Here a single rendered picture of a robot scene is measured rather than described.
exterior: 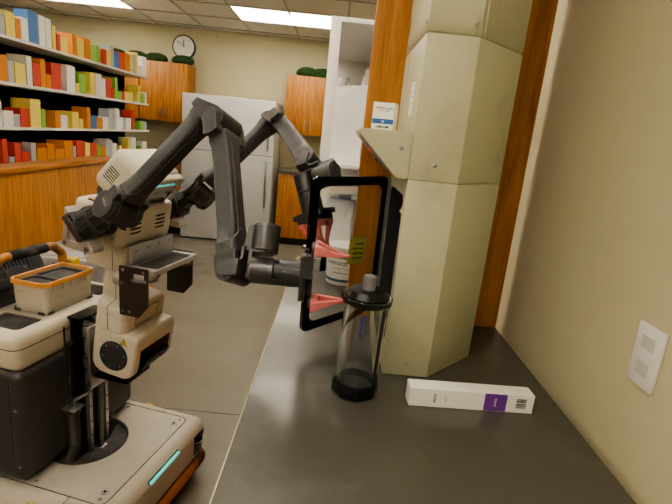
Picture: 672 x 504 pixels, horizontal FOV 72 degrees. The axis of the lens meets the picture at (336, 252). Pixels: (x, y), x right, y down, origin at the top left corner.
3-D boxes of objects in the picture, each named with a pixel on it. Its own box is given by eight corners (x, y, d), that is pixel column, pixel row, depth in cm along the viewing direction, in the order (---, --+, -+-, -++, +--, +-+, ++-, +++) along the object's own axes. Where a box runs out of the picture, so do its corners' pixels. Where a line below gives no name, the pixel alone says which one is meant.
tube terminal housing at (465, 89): (452, 329, 145) (497, 66, 126) (483, 383, 114) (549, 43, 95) (372, 321, 145) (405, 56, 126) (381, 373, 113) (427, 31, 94)
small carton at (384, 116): (395, 131, 110) (398, 105, 108) (392, 131, 105) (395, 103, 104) (374, 129, 111) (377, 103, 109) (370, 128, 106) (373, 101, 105)
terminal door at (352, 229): (372, 308, 142) (388, 176, 132) (300, 333, 119) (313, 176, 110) (370, 307, 143) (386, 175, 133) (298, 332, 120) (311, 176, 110)
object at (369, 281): (390, 302, 103) (395, 274, 101) (384, 316, 94) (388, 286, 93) (350, 294, 105) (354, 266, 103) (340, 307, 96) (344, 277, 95)
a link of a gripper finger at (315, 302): (347, 283, 95) (301, 278, 95) (344, 316, 97) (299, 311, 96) (347, 273, 101) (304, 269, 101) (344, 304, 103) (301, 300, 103)
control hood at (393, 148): (391, 169, 133) (396, 133, 131) (407, 179, 102) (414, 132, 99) (351, 165, 133) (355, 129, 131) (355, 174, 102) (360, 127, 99)
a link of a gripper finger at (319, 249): (351, 250, 93) (304, 245, 93) (347, 284, 95) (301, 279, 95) (350, 242, 100) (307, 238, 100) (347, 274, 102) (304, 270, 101)
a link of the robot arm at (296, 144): (283, 138, 166) (263, 115, 159) (295, 127, 165) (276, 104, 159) (317, 188, 132) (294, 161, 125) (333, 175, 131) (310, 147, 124)
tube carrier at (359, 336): (382, 379, 108) (396, 293, 103) (372, 403, 98) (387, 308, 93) (338, 368, 111) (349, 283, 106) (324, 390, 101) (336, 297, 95)
